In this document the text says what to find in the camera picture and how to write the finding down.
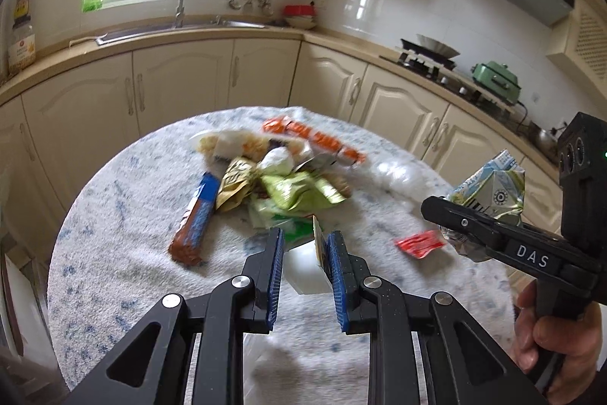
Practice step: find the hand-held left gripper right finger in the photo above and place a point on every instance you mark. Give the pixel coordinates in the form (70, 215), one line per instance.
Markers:
(337, 281)

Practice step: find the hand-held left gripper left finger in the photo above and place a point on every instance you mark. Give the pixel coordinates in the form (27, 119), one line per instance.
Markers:
(275, 272)

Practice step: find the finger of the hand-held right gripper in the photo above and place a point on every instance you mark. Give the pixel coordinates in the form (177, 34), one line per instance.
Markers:
(460, 222)

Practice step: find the small white carton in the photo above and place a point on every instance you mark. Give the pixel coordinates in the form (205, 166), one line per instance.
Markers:
(306, 267)

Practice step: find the milk carton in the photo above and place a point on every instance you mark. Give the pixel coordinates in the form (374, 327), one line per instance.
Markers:
(498, 189)

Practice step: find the gold wrapper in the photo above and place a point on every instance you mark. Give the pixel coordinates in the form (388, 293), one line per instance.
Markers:
(232, 184)

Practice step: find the person's right hand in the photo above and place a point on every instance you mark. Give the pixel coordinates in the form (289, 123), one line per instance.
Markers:
(569, 341)

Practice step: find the red sachet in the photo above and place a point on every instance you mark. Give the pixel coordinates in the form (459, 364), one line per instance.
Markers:
(419, 242)

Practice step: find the light green packet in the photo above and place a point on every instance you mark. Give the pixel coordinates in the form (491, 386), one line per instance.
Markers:
(270, 217)

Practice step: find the clear plastic film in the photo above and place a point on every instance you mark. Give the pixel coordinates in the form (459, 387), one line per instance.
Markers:
(398, 172)

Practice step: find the green crumpled wrapper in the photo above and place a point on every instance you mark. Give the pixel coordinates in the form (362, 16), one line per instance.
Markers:
(294, 191)

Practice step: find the blue brown biscuit packet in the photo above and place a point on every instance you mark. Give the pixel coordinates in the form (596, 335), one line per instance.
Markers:
(194, 220)

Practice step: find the silver foil wrapper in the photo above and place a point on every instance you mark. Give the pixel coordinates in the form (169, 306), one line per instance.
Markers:
(317, 161)

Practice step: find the clear snack packet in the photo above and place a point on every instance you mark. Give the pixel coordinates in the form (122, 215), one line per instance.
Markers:
(227, 144)

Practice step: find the orange snack wrapper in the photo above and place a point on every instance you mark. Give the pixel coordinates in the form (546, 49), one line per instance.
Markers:
(322, 141)

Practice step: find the green electric cooker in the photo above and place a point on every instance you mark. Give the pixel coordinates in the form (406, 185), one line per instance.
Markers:
(495, 82)

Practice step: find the black gas stove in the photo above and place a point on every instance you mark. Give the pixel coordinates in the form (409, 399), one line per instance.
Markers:
(427, 66)

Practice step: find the steel wok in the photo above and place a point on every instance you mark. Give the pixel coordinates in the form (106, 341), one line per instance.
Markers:
(436, 47)

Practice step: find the cream base kitchen cabinets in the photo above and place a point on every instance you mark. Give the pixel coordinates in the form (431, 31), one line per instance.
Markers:
(180, 82)

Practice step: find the steel kitchen sink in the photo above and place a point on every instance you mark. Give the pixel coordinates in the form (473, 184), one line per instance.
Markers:
(189, 29)

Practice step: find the red lidded bowl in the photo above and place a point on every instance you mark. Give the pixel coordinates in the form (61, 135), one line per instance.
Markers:
(299, 11)

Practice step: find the steel sink faucet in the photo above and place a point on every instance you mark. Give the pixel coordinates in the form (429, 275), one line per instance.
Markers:
(179, 6)

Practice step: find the glass jar with label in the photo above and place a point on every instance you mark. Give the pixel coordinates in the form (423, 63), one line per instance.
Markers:
(21, 44)

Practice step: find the cream lattice wall cabinet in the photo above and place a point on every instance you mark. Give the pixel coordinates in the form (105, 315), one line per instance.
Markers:
(585, 44)

